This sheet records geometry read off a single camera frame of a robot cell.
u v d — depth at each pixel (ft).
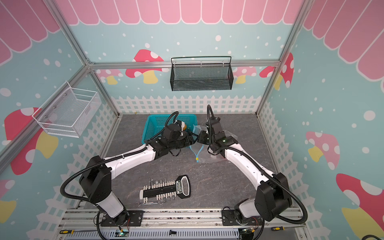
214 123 1.99
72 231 2.32
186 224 2.40
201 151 2.55
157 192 2.66
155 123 3.58
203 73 3.09
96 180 1.47
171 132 2.06
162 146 2.08
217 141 1.99
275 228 2.32
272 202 1.35
